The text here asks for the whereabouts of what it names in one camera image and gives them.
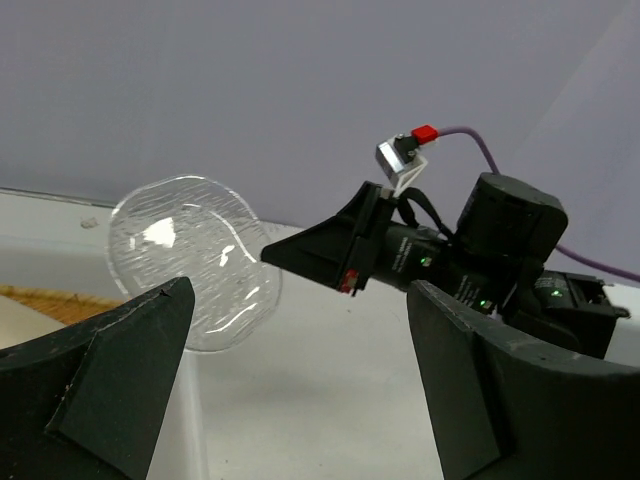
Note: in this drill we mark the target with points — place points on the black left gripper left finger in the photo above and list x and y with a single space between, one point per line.
88 401

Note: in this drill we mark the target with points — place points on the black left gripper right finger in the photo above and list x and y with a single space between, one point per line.
506 405

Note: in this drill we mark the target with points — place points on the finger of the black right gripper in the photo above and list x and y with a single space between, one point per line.
328 253

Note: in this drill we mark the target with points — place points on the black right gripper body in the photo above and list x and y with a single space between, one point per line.
396 240

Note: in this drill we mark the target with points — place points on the woven bamboo triangular tray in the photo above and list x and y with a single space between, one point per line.
65 307

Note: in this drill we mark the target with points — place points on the clear glass small dish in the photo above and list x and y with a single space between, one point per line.
194 227

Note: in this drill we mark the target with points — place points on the cream square panda dish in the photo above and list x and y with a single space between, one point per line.
19 323

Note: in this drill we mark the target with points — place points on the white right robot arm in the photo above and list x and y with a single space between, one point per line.
492 262

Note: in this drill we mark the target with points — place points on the white plastic bin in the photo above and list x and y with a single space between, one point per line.
56 244

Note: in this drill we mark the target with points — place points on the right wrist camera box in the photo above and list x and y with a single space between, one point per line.
400 157

